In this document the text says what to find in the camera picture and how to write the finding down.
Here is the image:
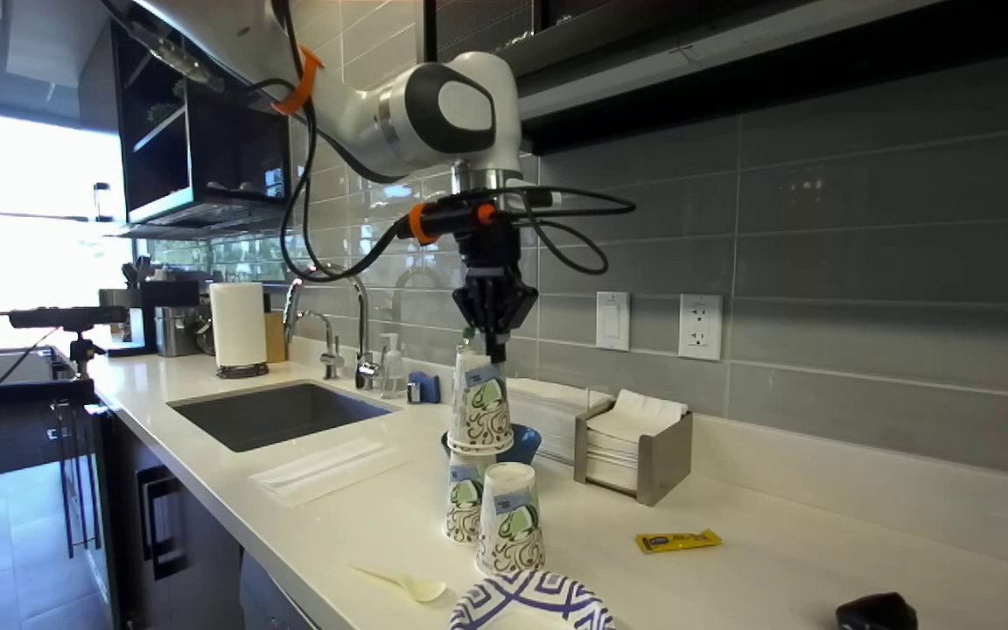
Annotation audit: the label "chrome arched faucet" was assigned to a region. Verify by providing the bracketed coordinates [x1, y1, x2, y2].
[281, 257, 382, 394]

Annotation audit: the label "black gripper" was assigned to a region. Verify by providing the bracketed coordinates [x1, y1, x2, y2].
[448, 222, 541, 362]

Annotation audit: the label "black camera on tripod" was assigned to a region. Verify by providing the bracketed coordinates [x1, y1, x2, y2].
[8, 303, 131, 378]

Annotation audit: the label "white power outlet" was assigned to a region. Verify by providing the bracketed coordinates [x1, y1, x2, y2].
[675, 290, 724, 362]

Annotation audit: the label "black side table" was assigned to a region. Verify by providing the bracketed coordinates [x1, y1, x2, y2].
[0, 345, 106, 486]

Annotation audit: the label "white plastic spoon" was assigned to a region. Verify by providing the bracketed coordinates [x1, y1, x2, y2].
[348, 560, 450, 605]

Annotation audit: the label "clear soap dispenser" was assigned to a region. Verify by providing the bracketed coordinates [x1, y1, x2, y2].
[373, 327, 404, 402]

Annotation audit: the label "black coffee machine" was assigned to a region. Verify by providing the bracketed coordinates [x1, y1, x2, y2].
[119, 255, 214, 360]

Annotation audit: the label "blue sponge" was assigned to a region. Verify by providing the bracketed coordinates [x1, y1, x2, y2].
[402, 367, 443, 410]

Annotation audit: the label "white light switch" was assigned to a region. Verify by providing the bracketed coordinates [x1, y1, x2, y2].
[591, 287, 632, 354]

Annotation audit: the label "white paper towel roll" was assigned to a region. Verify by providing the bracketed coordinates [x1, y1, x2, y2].
[207, 281, 273, 381]

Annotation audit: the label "dark overhead cabinet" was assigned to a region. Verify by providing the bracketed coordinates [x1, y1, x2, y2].
[418, 0, 1008, 155]

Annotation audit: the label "black wrist camera orange bands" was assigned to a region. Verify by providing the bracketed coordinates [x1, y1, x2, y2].
[402, 189, 561, 241]

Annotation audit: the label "blue patterned paper plate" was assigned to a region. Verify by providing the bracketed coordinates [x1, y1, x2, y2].
[443, 567, 619, 630]

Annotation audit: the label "small chrome tap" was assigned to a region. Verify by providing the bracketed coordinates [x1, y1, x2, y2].
[310, 308, 346, 383]

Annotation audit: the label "small black object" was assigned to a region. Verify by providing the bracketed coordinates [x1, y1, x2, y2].
[834, 588, 921, 630]

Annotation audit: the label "patterned paper cup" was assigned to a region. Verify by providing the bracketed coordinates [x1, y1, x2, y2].
[472, 459, 544, 578]
[443, 345, 516, 462]
[443, 452, 486, 546]

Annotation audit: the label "bright window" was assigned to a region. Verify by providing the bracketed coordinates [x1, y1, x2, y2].
[0, 100, 131, 357]

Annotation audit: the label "dark base cabinet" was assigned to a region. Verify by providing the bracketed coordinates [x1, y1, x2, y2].
[94, 404, 331, 630]

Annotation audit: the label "steel kitchen sink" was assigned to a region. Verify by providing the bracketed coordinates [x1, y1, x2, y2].
[164, 381, 395, 455]

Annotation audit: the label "white paper napkins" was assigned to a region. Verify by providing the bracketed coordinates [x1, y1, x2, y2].
[583, 383, 693, 492]

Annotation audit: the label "grey napkin holder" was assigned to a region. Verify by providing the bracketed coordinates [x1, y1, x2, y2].
[571, 404, 696, 506]

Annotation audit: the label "dark open shelf cabinet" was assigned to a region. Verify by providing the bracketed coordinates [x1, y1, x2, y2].
[109, 21, 294, 241]

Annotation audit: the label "looped black camera cable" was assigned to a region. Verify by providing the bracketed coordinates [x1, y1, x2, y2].
[516, 186, 641, 281]

